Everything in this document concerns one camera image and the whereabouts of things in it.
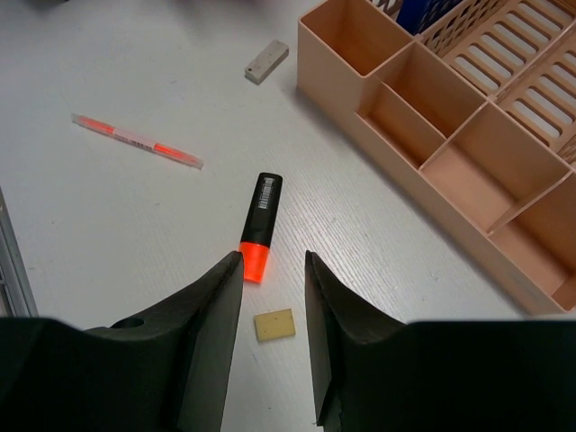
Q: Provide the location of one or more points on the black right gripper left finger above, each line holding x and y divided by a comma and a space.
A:
165, 368

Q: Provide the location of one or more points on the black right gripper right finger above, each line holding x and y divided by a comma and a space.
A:
371, 372

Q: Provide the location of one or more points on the orange clear pen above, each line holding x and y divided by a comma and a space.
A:
130, 138

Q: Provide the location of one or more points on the peach plastic file organizer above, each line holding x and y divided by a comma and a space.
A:
473, 117

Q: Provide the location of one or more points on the blue plastic folder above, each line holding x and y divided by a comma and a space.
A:
416, 16

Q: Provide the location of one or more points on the small tan eraser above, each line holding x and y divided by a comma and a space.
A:
274, 325

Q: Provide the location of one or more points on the orange black highlighter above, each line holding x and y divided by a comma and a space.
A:
256, 238

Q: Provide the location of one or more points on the white rectangular eraser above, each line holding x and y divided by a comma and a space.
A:
266, 62

